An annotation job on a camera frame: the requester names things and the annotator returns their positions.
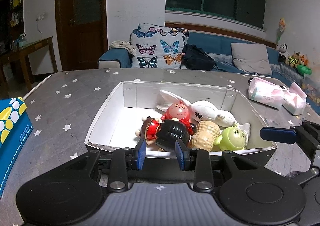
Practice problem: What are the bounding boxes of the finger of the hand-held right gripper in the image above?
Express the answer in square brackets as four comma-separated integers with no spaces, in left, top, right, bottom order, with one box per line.
[259,120,320,184]

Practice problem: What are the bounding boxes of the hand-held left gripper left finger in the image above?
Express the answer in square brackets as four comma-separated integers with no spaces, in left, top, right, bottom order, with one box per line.
[61,138,147,193]

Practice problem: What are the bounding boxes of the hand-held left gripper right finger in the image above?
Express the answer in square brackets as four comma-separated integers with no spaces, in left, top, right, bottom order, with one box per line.
[175,140,266,192]

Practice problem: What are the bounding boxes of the black-haired doll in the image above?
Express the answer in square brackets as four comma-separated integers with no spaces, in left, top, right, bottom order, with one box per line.
[135,116,192,153]

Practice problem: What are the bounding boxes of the tan peanut toy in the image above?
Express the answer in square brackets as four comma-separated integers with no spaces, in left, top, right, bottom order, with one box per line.
[190,120,221,152]

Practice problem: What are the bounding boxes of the red round-head toy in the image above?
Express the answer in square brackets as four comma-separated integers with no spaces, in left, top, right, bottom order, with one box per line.
[161,102,197,136]

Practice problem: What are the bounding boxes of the grey cardboard box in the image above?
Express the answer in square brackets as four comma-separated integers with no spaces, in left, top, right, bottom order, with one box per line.
[84,81,278,168]

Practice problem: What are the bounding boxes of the pink and white tissue pack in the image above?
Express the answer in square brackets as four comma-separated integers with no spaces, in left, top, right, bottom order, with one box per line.
[248,77,288,109]

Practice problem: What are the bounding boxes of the green round-head toy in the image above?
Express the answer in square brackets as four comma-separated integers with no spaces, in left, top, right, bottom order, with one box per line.
[213,123,251,152]

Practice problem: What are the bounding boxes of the white rabbit plush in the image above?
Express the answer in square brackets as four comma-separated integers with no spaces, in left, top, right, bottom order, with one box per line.
[157,90,238,129]

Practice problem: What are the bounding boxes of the clear storage box with toys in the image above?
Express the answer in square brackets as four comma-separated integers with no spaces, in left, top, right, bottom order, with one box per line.
[301,75,320,106]

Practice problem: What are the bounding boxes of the bear plush with yellow vest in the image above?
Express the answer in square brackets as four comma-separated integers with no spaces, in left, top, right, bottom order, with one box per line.
[287,52,302,68]

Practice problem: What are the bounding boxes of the grey cushion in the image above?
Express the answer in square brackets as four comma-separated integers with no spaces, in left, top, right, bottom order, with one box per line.
[230,42,273,76]

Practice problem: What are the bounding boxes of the panda plush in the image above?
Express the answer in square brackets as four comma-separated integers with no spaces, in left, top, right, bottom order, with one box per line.
[276,43,290,63]

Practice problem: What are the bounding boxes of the grey star print table mat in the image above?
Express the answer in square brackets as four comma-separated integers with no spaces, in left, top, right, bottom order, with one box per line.
[0,68,320,226]

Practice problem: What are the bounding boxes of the black bag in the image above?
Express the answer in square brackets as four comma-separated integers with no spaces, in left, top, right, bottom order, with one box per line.
[181,44,217,71]

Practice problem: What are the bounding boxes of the butterfly print cushion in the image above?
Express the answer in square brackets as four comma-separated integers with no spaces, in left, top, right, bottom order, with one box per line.
[131,23,190,69]

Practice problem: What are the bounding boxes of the hanging flower plush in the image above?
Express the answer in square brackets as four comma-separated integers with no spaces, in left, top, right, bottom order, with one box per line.
[276,18,287,41]

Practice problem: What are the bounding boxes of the beige knitted cloth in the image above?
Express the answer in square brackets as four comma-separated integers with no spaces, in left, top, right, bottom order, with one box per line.
[109,40,137,54]

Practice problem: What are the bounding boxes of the blue sofa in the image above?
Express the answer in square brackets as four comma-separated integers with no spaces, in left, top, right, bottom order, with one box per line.
[98,30,320,114]

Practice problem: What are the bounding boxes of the blue dotted tissue box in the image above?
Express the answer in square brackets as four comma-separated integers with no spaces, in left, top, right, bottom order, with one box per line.
[0,97,34,196]

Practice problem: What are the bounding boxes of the brown wooden door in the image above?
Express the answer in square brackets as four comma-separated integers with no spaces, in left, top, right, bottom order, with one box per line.
[55,0,108,71]

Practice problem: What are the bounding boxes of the wooden side table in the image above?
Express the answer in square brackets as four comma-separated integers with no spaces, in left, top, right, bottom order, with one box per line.
[0,36,58,86]

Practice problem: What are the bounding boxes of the dark wooden shelf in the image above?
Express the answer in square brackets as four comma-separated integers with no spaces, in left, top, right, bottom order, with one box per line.
[0,0,25,53]

